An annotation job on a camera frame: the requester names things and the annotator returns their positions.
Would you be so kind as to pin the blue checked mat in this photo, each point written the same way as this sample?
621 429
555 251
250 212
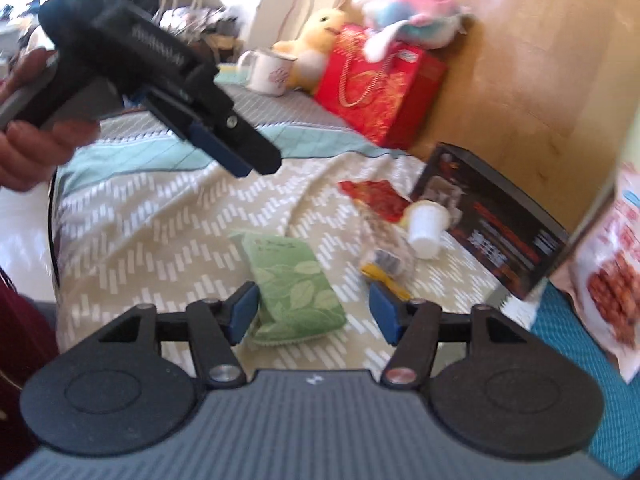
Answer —
601 409

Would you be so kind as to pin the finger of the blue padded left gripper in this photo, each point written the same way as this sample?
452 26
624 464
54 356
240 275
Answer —
181 116

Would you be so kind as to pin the light green leaf snack packet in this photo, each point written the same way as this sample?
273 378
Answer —
297 302

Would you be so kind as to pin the clear yellow snack packet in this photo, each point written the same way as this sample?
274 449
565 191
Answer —
385 255

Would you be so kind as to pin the wooden headboard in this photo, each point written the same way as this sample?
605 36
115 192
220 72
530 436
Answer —
545 91

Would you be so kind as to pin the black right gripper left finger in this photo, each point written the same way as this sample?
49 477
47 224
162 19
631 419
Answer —
211 327

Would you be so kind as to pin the pastel plush toy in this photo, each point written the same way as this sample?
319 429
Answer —
428 24

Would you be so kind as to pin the person's left hand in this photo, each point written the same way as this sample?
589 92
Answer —
29 156

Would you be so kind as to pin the red gift bag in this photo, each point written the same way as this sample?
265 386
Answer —
387 101

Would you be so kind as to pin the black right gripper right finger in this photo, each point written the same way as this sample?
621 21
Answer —
416 327

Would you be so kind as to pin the yellow duck plush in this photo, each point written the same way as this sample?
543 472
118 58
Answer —
312 48

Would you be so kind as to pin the white plastic jelly cup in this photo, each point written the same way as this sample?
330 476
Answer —
424 222

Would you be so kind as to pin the black printed storage box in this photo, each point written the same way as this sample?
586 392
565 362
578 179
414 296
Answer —
503 228

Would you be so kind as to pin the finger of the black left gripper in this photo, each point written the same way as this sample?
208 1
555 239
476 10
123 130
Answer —
238 146

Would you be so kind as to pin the pink fried twist snack bag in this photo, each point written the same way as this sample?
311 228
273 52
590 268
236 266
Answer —
600 272

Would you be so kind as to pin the white ceramic mug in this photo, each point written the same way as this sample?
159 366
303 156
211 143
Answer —
266 72

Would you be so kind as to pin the red snack packet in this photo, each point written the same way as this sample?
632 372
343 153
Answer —
379 196

